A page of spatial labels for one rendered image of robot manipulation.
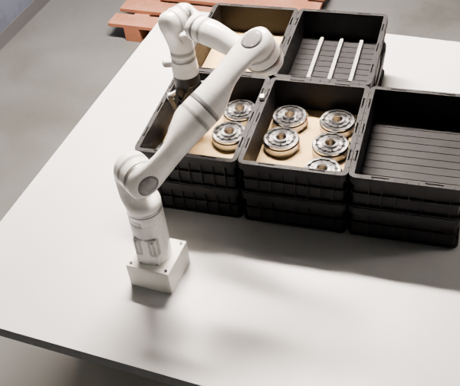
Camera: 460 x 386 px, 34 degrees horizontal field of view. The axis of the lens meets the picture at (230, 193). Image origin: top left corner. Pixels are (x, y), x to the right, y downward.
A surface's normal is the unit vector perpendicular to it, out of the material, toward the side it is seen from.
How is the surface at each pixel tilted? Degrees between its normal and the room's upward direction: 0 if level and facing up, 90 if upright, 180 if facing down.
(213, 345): 0
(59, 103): 0
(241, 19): 90
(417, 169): 0
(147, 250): 90
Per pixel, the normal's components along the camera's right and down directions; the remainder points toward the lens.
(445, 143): -0.09, -0.72
